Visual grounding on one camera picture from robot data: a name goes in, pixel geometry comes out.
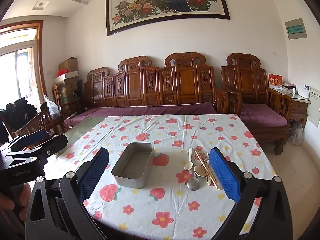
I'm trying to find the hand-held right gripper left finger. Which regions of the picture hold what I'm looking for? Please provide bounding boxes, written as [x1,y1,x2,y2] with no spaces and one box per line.
[25,147,110,240]

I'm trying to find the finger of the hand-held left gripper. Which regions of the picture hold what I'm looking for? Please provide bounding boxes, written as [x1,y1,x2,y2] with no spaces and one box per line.
[5,129,55,152]
[27,134,68,157]

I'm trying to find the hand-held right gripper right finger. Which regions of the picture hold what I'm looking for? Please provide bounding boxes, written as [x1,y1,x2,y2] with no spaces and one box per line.
[208,147,293,240]

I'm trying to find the wooden chopstick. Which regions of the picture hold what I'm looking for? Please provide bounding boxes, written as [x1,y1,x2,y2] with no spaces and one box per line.
[196,149,221,190]
[194,149,218,190]

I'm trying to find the beige ceramic spoon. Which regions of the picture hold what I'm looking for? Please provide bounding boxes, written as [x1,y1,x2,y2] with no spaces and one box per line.
[194,165,206,178]

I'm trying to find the rectangular metal tray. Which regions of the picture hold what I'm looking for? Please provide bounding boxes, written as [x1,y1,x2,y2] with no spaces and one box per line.
[111,142,154,189]

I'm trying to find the person's left hand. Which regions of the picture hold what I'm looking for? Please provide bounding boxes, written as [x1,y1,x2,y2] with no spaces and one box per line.
[0,192,28,222]

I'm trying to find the inlaid wooden chair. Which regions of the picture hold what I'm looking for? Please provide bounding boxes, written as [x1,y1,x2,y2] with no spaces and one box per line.
[12,107,66,142]

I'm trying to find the black clothing pile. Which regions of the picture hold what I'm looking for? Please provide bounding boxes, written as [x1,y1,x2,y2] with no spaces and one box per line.
[0,97,38,143]

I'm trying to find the clear plastic bag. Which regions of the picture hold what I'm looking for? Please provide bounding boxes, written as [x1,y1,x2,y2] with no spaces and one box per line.
[44,95,61,121]

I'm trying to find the small wooden chair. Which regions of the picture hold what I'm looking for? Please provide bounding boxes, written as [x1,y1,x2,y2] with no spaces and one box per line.
[51,83,83,117]

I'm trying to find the stacked cardboard boxes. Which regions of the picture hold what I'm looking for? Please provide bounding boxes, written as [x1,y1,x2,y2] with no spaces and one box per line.
[59,79,81,103]

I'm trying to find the white flat box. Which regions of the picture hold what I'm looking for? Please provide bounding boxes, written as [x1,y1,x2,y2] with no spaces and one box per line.
[54,71,79,83]

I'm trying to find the floral strawberry tablecloth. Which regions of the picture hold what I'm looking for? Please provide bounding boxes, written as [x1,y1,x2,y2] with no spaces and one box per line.
[44,114,278,240]

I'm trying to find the purple armchair cushion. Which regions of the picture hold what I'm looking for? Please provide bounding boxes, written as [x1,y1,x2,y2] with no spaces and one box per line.
[240,103,288,127]

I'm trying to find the brown cardboard box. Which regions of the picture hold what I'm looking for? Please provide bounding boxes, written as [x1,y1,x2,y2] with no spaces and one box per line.
[59,57,79,73]

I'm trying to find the grey plastic bag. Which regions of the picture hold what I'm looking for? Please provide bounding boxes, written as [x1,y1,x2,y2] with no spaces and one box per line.
[287,121,304,147]

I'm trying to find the purple sofa cushion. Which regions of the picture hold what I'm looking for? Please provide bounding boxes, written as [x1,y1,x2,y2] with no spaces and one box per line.
[64,102,218,128]

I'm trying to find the carved wooden armchair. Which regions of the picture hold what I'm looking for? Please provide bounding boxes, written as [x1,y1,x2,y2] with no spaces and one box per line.
[220,52,293,155]

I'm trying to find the wooden side table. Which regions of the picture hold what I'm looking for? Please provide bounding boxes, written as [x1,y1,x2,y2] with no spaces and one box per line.
[269,87,312,130]

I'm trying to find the carved wooden sofa bench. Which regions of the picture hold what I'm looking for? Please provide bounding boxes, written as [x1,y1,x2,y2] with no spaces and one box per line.
[82,52,229,117]

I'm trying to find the white notice board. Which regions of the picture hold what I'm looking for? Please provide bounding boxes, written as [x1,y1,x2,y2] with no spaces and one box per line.
[306,86,320,128]

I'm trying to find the white box device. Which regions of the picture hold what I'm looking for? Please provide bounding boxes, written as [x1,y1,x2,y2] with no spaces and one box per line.
[296,83,311,98]

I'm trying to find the ceiling light fixture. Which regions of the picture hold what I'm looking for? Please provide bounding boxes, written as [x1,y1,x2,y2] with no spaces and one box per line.
[32,0,50,10]

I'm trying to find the framed peacock flower painting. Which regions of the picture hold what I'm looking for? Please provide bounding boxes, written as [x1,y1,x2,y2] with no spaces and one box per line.
[105,0,231,36]

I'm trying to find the wooden balcony door frame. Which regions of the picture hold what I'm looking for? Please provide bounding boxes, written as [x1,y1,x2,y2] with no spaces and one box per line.
[0,20,48,103]

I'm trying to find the grey wall electrical panel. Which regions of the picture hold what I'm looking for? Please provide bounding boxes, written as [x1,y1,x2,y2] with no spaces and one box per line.
[284,18,308,40]

